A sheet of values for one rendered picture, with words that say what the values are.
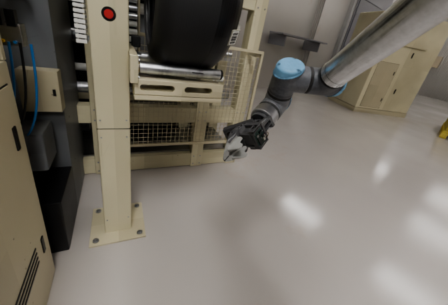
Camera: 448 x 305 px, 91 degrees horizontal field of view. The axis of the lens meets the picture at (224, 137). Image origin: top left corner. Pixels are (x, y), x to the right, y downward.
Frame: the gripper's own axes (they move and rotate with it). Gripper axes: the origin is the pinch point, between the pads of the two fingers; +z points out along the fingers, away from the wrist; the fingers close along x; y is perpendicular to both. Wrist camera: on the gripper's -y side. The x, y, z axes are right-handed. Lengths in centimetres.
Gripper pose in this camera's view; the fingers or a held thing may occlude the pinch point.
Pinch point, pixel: (225, 157)
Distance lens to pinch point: 68.7
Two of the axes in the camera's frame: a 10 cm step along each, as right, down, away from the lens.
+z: -5.7, 6.0, -5.6
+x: 4.2, 8.0, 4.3
